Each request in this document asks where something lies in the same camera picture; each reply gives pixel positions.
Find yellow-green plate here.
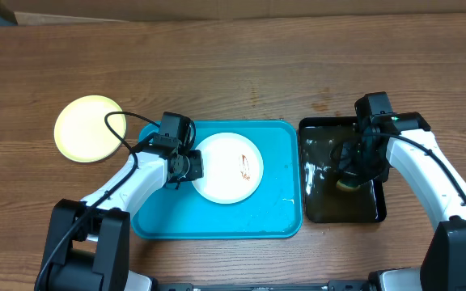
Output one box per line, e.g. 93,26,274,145
54,95,127,162

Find black water tray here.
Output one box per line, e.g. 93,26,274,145
299,116,387,223

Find white plate with ketchup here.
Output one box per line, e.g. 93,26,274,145
193,133,264,205

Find teal plastic tray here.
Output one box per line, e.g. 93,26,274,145
131,120,303,239

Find green yellow sponge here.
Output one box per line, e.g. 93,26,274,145
336,178,362,192

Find cardboard board at back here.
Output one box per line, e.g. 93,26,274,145
3,0,466,21

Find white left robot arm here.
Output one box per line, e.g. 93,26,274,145
34,112,203,291

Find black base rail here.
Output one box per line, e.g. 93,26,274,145
153,280,378,291

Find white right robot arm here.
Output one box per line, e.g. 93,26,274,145
330,92,466,291

